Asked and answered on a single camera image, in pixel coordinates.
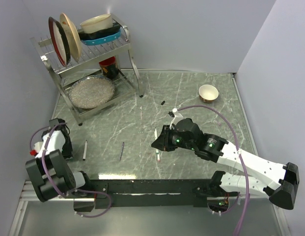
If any black tipped white pen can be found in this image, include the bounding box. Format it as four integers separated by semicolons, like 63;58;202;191
83;140;88;161

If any red black cup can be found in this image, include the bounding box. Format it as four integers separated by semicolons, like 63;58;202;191
99;57;119;79

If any red black rimmed plate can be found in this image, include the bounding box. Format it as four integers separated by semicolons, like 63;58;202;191
48;17;71;67

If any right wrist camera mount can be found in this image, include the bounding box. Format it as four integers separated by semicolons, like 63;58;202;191
169;108;184;129

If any black base bar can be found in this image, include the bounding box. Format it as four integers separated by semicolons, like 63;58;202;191
73;178;239;212

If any pink marker pen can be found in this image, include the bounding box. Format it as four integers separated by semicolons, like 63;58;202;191
156;149;161;162

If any blue dotted dish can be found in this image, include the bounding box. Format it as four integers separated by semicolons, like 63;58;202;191
81;30;121;46

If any beige plate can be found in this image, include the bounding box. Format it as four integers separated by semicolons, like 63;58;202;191
59;13;82;62

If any steel dish rack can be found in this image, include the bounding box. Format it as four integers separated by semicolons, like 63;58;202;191
30;14;144;126

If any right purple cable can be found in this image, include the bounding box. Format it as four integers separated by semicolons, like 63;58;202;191
178;105;251;236

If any clear glass plate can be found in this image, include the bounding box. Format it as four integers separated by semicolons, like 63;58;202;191
68;75;115;109

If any black tray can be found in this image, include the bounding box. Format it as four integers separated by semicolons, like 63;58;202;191
79;22;121;41

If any purple pen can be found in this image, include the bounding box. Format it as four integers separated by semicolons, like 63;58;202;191
119;142;125;161

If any small cream bowl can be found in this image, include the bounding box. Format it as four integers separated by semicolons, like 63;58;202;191
198;85;219;103

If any cream bowl on rack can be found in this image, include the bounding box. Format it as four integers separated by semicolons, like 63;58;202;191
80;14;113;33

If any green marker pen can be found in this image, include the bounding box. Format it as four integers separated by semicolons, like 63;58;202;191
154;128;158;140

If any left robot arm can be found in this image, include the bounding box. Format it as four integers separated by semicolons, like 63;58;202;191
25;118;93;202

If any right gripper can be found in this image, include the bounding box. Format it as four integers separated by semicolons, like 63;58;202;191
151;125;196;151

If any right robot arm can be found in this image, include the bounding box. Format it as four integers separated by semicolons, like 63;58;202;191
151;118;300;210

